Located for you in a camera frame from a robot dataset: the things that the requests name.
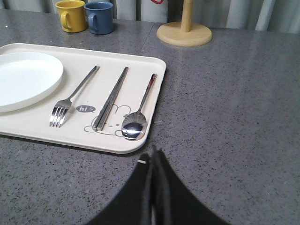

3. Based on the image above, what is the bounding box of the steel chopstick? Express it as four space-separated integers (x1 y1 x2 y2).
96 67 129 131
92 67 128 130

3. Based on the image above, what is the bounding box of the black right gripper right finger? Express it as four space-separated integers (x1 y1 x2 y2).
151 146 228 225

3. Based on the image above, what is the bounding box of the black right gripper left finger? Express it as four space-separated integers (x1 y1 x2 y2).
88 153 152 225

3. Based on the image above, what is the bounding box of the blue enamel mug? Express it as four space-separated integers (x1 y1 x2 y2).
84 1 113 35

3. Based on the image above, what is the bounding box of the white round plate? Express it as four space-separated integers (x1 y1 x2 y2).
0 52 63 113

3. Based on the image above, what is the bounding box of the steel fork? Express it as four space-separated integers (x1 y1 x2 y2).
49 66 100 128

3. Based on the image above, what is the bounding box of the steel spoon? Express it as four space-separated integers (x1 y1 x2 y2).
121 74 158 141

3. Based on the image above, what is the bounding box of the red enamel mug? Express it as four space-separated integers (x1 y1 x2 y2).
151 0 164 4

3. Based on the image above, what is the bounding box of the yellow enamel mug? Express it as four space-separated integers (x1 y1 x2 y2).
55 0 88 33

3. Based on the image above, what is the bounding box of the beige rabbit serving tray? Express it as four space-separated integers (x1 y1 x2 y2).
0 43 166 154

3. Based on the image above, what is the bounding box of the wooden mug tree stand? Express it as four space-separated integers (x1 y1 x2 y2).
157 0 212 46

